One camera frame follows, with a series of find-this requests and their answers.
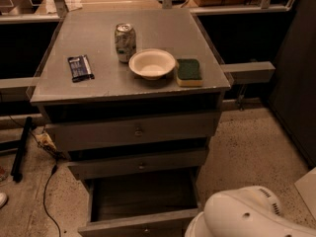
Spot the grey drawer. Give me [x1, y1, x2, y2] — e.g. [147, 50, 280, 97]
[68, 148, 208, 180]
[78, 168, 201, 237]
[46, 112, 220, 151]

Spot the grey rail beam right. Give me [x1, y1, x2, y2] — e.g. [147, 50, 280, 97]
[221, 61, 276, 85]

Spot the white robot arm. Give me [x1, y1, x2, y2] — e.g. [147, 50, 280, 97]
[185, 186, 316, 237]

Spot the white paper bowl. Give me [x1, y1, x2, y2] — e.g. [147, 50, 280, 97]
[128, 48, 176, 80]

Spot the grey middle drawer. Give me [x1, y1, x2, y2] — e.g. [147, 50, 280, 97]
[68, 148, 208, 180]

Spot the dark blue snack packet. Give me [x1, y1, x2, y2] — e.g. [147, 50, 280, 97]
[67, 55, 95, 83]

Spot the grey top drawer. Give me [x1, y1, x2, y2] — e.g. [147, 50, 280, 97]
[46, 112, 220, 151]

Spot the grey rail beam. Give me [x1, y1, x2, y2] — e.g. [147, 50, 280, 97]
[221, 61, 276, 85]
[0, 77, 39, 103]

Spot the crushed green soda can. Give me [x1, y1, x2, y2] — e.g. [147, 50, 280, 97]
[115, 23, 136, 63]

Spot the grey drawer cabinet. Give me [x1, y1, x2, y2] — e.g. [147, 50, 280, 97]
[29, 7, 232, 237]

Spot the grey rail beam left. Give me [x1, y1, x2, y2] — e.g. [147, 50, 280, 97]
[0, 77, 39, 103]

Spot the white power strip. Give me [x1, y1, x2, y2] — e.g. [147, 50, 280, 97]
[36, 132, 56, 151]

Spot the black floor cable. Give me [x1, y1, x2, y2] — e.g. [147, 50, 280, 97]
[6, 114, 63, 237]

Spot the white shoe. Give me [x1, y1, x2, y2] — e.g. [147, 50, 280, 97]
[0, 193, 8, 208]

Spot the grey bottom drawer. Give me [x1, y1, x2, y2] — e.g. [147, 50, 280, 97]
[78, 168, 201, 237]

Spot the white board corner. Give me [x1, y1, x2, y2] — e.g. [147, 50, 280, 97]
[294, 168, 316, 220]

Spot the green yellow sponge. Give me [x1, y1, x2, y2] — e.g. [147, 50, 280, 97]
[176, 59, 202, 87]

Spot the white paper on counter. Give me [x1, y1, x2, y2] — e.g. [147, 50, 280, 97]
[65, 0, 83, 11]

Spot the black pole on floor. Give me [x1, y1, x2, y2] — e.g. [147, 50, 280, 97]
[11, 117, 33, 183]

